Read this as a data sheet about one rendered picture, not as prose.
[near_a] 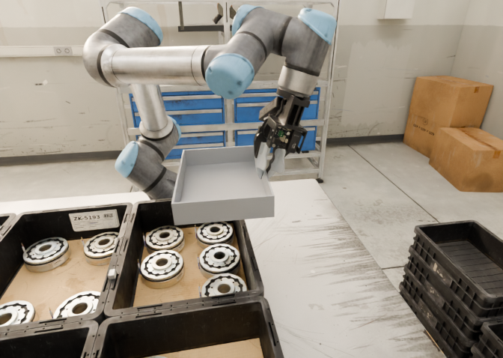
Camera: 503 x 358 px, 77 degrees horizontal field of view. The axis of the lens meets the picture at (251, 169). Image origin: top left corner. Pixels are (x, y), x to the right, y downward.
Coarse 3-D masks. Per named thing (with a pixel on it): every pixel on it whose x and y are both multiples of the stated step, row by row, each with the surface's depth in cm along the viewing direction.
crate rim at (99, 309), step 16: (64, 208) 88; (80, 208) 88; (96, 208) 89; (128, 208) 88; (16, 224) 83; (0, 240) 76; (112, 256) 71; (48, 320) 56; (64, 320) 56; (80, 320) 56; (96, 320) 57
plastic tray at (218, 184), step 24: (192, 168) 85; (216, 168) 85; (240, 168) 84; (192, 192) 73; (216, 192) 73; (240, 192) 73; (264, 192) 73; (192, 216) 63; (216, 216) 63; (240, 216) 64; (264, 216) 64
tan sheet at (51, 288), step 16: (80, 240) 91; (80, 256) 85; (32, 272) 80; (48, 272) 80; (64, 272) 80; (80, 272) 80; (96, 272) 80; (16, 288) 75; (32, 288) 75; (48, 288) 75; (64, 288) 75; (80, 288) 75; (96, 288) 75; (0, 304) 71; (32, 304) 71; (48, 304) 71
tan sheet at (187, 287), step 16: (192, 240) 91; (144, 256) 85; (192, 256) 85; (240, 256) 86; (192, 272) 80; (240, 272) 80; (144, 288) 75; (176, 288) 75; (192, 288) 75; (144, 304) 71
